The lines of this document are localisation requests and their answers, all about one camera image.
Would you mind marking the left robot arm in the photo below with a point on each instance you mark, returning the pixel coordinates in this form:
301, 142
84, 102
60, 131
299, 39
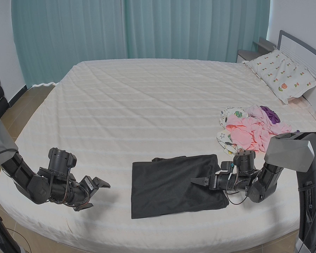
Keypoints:
15, 173

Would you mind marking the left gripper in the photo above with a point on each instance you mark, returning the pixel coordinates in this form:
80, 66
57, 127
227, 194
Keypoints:
81, 191

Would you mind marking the bed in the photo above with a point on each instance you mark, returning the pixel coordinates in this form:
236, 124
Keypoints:
147, 101

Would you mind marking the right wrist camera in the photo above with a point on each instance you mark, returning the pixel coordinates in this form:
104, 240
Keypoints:
226, 166

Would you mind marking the blue-green curtain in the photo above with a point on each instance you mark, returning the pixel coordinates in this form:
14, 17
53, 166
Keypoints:
68, 22
194, 20

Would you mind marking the black T-shirt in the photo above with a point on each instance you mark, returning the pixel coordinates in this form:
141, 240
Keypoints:
168, 186

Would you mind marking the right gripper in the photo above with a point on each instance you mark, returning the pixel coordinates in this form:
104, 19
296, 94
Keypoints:
217, 181

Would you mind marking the purple garment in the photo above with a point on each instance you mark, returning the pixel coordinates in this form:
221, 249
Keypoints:
271, 115

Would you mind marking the white printed pillow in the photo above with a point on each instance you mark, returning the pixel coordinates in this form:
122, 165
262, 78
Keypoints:
279, 72

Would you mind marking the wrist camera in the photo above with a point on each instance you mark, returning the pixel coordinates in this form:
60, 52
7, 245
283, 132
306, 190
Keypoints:
226, 166
72, 160

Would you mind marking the pink garment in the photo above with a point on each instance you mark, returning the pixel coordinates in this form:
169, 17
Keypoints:
247, 133

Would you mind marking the grey bedside table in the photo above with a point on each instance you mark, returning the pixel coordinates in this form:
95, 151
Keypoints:
247, 54

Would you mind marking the white printed garment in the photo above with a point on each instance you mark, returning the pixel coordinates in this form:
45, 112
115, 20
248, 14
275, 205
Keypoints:
226, 141

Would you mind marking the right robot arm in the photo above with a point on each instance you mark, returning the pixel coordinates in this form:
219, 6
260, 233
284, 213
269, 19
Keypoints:
305, 162

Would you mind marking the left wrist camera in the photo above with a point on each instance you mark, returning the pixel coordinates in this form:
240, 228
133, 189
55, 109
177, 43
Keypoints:
72, 160

